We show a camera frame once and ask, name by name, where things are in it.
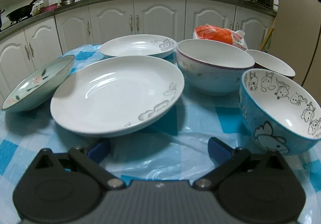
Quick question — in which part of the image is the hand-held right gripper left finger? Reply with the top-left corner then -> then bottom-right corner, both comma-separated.
32,138 -> 125,190

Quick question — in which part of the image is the green plate pink flower print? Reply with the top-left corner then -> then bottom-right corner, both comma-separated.
2,55 -> 76,113

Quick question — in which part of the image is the pink plastic bowl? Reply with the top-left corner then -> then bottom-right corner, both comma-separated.
41,4 -> 59,13

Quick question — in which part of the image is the blue cartoon print bowl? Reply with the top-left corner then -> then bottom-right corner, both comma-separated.
239,69 -> 321,156

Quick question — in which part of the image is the blue checked plastic tablecloth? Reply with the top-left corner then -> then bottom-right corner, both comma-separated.
0,44 -> 321,224

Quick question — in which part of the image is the yellow broom handle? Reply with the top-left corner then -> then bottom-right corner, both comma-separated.
259,17 -> 277,51

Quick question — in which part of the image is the orange plastic packet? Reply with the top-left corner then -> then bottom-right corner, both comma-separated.
193,24 -> 249,50

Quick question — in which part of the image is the white bowl dark red outside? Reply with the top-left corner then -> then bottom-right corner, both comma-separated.
245,49 -> 296,79

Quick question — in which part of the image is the white plate grey cloud print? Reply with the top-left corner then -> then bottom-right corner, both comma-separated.
50,56 -> 185,138

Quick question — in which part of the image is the beige refrigerator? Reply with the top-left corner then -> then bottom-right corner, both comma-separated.
271,0 -> 321,89

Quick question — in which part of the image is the white bowl purple rim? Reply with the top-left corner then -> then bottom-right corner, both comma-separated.
176,39 -> 256,96

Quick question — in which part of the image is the black frying pan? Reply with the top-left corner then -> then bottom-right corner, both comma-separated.
5,0 -> 42,21

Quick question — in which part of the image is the row of white cabinet doors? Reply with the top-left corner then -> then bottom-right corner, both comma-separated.
0,0 -> 275,104

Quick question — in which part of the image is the white plate grey flower print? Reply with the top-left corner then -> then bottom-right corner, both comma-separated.
100,34 -> 177,59

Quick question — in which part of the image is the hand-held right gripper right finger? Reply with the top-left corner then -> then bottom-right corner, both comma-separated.
193,137 -> 289,191

